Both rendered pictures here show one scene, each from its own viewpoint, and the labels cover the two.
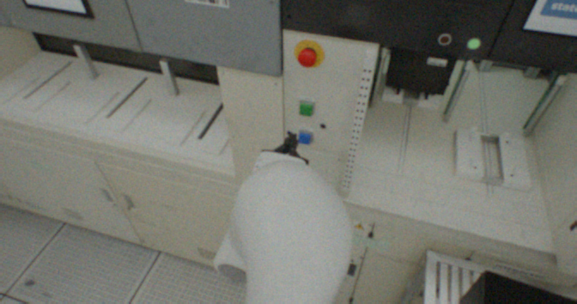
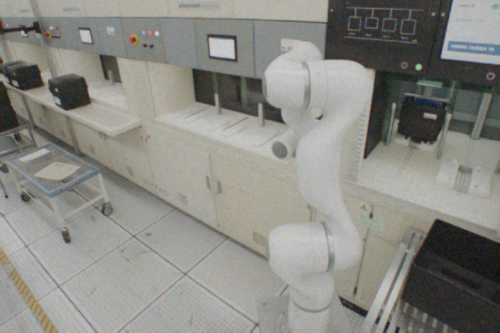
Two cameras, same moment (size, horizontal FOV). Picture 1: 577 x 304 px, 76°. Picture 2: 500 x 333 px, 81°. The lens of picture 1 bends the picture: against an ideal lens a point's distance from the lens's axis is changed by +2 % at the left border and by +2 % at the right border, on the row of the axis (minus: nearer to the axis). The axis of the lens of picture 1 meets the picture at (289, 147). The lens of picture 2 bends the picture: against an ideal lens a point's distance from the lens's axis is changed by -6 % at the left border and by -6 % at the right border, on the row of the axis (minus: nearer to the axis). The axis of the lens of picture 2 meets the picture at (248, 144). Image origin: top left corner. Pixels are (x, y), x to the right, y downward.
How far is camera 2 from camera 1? 0.65 m
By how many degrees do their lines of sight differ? 26
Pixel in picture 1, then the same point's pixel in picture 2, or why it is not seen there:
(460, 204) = (434, 196)
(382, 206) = (379, 189)
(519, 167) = (483, 184)
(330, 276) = (310, 51)
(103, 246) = (193, 227)
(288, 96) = not seen: hidden behind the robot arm
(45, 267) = (158, 228)
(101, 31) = (238, 68)
